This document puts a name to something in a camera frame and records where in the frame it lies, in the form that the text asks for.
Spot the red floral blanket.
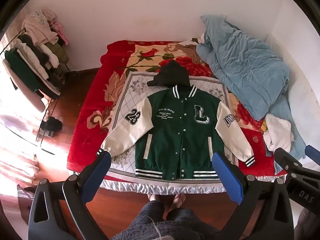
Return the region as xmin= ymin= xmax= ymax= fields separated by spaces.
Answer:
xmin=67 ymin=40 xmax=285 ymax=180

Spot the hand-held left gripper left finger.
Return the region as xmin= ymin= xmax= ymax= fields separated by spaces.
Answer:
xmin=28 ymin=151 xmax=112 ymax=240

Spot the white towel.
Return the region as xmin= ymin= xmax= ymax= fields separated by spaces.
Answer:
xmin=262 ymin=114 xmax=295 ymax=153

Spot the white printed quilted sheet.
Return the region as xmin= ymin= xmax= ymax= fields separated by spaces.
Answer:
xmin=100 ymin=71 xmax=240 ymax=196

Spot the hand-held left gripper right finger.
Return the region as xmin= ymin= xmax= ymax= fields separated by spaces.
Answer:
xmin=212 ymin=151 xmax=294 ymax=240

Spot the light blue duvet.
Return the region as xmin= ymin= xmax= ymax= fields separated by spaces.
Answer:
xmin=196 ymin=15 xmax=307 ymax=175

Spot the pink cloth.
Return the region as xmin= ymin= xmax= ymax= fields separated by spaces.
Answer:
xmin=51 ymin=22 xmax=69 ymax=46

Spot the green varsity jacket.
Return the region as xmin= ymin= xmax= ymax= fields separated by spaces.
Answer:
xmin=96 ymin=60 xmax=256 ymax=180

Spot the person's right foot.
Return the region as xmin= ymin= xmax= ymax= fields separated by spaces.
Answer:
xmin=169 ymin=194 xmax=187 ymax=214

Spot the pile of folded clothes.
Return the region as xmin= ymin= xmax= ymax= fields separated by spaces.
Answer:
xmin=4 ymin=34 xmax=70 ymax=99

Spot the black cloth on floor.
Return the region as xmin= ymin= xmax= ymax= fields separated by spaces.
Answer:
xmin=40 ymin=117 xmax=63 ymax=138

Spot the person's right forearm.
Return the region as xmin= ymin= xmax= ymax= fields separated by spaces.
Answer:
xmin=296 ymin=209 xmax=320 ymax=240

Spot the brown wooden furniture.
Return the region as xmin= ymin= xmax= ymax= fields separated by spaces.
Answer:
xmin=17 ymin=184 xmax=35 ymax=222

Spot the black metal clothes rack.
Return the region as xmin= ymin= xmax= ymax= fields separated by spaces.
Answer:
xmin=0 ymin=27 xmax=73 ymax=151

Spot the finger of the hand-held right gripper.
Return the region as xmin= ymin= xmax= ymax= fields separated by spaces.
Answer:
xmin=304 ymin=144 xmax=320 ymax=166
xmin=274 ymin=147 xmax=309 ymax=178

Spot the pile of pale clothes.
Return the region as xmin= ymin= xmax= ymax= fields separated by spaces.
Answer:
xmin=21 ymin=9 xmax=60 ymax=47

